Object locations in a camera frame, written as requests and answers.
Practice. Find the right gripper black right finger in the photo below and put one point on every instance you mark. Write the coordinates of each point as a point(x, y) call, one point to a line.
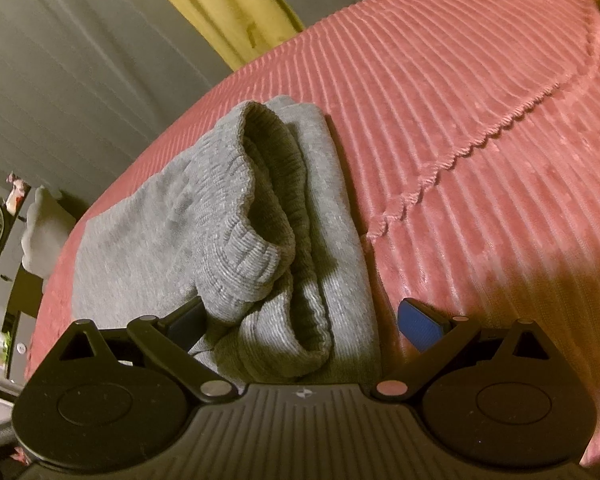
point(446, 345)

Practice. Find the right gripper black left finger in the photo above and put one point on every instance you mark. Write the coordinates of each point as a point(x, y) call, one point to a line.
point(162, 345)

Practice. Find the grey sweatpants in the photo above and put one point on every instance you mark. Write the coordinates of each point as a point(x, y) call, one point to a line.
point(253, 220)

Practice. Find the dark cabinet with stickers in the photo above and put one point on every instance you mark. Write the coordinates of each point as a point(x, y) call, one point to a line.
point(20, 292)

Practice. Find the pink ribbed bedspread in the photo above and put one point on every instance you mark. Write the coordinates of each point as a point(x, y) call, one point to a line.
point(468, 135)

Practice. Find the grey curtain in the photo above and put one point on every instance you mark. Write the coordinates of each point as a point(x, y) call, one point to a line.
point(87, 85)

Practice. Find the yellow curtain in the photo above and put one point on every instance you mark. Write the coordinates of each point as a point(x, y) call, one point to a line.
point(241, 30)

